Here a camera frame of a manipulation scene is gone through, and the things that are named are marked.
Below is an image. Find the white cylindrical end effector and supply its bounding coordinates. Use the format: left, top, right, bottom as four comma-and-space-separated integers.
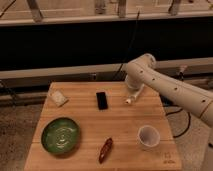
125, 76, 144, 98

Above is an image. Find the black rectangular eraser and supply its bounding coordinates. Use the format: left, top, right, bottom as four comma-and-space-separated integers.
96, 92, 108, 110

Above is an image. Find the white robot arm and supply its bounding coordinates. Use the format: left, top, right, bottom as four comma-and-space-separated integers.
125, 53, 213, 127

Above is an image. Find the small clear plastic bottle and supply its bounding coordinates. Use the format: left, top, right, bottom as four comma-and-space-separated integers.
126, 94, 137, 104

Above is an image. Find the white paper cup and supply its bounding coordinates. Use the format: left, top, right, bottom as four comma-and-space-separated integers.
137, 125, 160, 150

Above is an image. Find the reddish brown dried pepper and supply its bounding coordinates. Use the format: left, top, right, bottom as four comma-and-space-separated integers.
99, 138, 113, 163

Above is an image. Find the white crumpled sponge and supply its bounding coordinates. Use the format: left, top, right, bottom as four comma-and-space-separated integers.
50, 91, 68, 107

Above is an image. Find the green ceramic bowl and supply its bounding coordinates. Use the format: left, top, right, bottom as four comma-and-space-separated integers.
41, 117, 80, 155

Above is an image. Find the black hanging cable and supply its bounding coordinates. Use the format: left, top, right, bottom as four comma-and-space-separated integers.
112, 9, 142, 81

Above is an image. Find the black floor cable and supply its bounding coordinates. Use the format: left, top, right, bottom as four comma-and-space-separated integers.
165, 107, 192, 140

